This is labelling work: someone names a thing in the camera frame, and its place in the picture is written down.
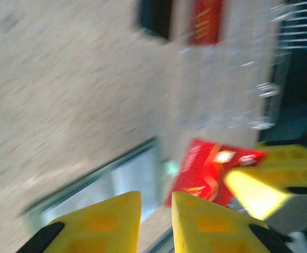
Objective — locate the clear acrylic card stand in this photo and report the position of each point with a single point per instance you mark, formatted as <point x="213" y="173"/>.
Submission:
<point x="222" y="92"/>

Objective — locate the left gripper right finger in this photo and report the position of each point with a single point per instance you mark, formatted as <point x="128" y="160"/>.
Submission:
<point x="209" y="229"/>

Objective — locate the green card holder wallet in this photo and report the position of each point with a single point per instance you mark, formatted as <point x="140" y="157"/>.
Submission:
<point x="132" y="179"/>

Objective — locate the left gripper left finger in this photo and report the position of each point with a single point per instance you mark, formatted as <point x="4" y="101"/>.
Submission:
<point x="103" y="226"/>

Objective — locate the black card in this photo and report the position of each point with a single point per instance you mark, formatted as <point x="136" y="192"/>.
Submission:
<point x="156" y="18"/>

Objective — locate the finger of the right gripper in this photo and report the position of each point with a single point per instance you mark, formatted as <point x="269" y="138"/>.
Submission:
<point x="290" y="158"/>
<point x="256" y="192"/>

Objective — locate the red card yellow lettering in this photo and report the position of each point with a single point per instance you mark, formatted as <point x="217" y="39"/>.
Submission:
<point x="206" y="23"/>

